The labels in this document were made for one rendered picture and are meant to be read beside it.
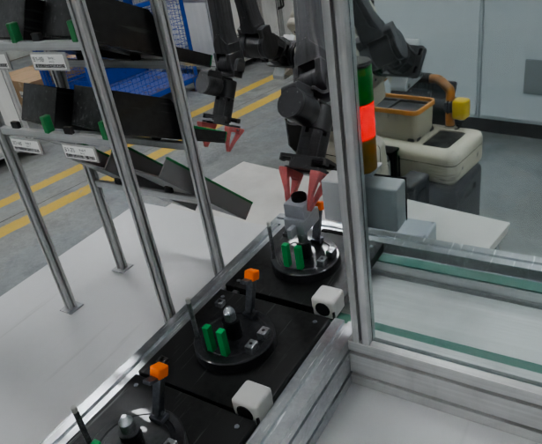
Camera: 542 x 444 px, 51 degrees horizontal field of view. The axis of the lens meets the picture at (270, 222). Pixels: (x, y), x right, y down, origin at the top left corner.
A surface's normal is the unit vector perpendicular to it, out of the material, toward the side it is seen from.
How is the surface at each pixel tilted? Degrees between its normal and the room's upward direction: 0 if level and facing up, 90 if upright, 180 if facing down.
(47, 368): 0
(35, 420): 0
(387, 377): 90
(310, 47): 52
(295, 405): 0
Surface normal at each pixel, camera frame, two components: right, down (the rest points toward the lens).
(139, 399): -0.15, -0.86
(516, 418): -0.51, 0.49
